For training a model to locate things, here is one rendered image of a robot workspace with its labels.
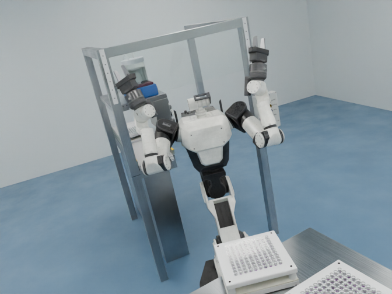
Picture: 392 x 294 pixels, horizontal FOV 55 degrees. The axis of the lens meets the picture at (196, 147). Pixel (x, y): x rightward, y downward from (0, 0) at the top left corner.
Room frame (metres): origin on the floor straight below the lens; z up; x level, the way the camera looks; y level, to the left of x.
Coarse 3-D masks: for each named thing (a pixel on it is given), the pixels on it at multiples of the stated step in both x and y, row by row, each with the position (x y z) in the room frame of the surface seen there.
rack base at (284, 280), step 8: (272, 280) 1.05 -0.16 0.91; (280, 280) 1.05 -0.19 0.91; (288, 280) 1.04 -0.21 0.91; (296, 280) 1.03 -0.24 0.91; (240, 288) 1.05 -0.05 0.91; (248, 288) 1.04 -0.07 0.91; (256, 288) 1.03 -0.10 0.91; (264, 288) 1.03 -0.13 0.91; (272, 288) 1.03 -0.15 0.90; (280, 288) 1.03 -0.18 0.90
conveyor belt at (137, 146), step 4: (128, 124) 3.69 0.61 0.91; (132, 124) 3.66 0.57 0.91; (116, 128) 3.63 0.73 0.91; (116, 132) 3.47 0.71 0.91; (132, 144) 2.99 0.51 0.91; (136, 144) 2.96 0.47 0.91; (140, 144) 2.94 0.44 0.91; (136, 148) 2.85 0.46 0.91; (140, 148) 2.84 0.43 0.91; (136, 152) 2.75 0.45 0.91; (140, 152) 2.73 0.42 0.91; (136, 156) 2.66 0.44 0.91; (140, 156) 2.64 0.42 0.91; (144, 156) 2.62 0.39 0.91; (172, 156) 2.53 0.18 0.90; (140, 160) 2.55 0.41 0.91; (172, 160) 2.53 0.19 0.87; (140, 164) 2.47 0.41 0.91; (140, 168) 2.45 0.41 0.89
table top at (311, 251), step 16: (288, 240) 1.29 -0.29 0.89; (304, 240) 1.27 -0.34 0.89; (320, 240) 1.25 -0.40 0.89; (304, 256) 1.17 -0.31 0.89; (320, 256) 1.16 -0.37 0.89; (336, 256) 1.14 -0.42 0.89; (352, 256) 1.12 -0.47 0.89; (304, 272) 1.09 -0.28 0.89; (368, 272) 1.02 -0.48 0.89; (384, 272) 1.01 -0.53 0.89; (208, 288) 1.11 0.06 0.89; (224, 288) 1.09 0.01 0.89; (288, 288) 1.03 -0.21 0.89
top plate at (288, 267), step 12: (240, 240) 1.25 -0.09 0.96; (276, 240) 1.20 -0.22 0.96; (216, 252) 1.21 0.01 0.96; (240, 252) 1.18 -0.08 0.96; (228, 264) 1.13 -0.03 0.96; (240, 264) 1.11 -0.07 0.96; (288, 264) 1.06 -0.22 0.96; (228, 276) 1.06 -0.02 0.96; (240, 276) 1.05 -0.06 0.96; (252, 276) 1.04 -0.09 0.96; (264, 276) 1.03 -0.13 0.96; (276, 276) 1.03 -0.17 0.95; (228, 288) 1.02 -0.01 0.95
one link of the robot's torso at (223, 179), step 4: (224, 176) 2.00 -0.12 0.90; (208, 180) 1.98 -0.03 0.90; (224, 180) 1.97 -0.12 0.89; (204, 184) 1.98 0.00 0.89; (208, 184) 1.96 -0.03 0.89; (224, 184) 1.96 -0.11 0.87; (208, 188) 1.95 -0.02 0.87; (228, 188) 1.96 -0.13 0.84; (208, 192) 1.95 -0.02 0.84; (208, 196) 1.96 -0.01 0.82
